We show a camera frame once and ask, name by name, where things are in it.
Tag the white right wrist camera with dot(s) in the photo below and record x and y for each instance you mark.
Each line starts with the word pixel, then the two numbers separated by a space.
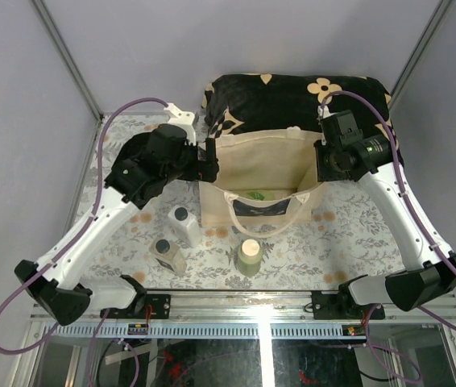
pixel 323 112

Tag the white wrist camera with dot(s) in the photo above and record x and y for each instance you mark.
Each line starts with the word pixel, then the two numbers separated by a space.
pixel 183 119
pixel 323 112

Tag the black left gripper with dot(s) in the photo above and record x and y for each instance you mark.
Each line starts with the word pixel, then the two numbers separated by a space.
pixel 202 169

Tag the green liquid bottle black cap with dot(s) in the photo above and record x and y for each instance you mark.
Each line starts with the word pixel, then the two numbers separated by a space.
pixel 260 195

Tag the clear beige bottle black cap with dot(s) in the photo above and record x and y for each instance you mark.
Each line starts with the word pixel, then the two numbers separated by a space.
pixel 169 255

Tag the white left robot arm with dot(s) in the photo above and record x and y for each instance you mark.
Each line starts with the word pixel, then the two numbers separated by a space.
pixel 145 164

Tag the beige canvas tote bag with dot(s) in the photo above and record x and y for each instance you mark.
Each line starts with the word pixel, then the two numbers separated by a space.
pixel 283 161

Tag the green bottle cream cap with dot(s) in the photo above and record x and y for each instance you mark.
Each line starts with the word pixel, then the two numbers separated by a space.
pixel 249 257

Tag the black floral plush pillow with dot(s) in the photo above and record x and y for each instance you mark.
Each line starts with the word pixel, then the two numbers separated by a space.
pixel 240 103

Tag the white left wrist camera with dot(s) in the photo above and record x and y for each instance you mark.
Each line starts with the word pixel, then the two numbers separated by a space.
pixel 183 119

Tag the white bottle black cap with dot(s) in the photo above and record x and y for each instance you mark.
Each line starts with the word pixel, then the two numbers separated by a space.
pixel 185 225

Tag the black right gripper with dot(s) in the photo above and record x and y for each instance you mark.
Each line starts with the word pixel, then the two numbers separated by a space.
pixel 324 174

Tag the floral table cloth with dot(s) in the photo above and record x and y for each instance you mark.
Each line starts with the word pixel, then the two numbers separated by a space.
pixel 345 238

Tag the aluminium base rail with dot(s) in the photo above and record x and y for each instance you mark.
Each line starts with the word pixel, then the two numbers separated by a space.
pixel 240 314

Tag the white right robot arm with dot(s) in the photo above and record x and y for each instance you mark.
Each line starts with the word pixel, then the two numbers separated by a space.
pixel 429 261

